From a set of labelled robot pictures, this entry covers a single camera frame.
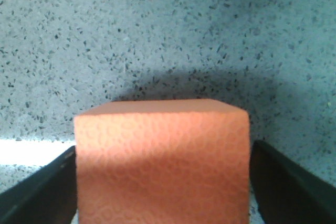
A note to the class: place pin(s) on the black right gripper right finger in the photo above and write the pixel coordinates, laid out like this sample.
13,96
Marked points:
287,193

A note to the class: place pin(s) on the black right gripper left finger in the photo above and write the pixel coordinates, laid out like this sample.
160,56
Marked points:
47,196

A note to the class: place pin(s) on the orange foam cube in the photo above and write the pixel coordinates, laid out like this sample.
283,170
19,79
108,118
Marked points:
168,161

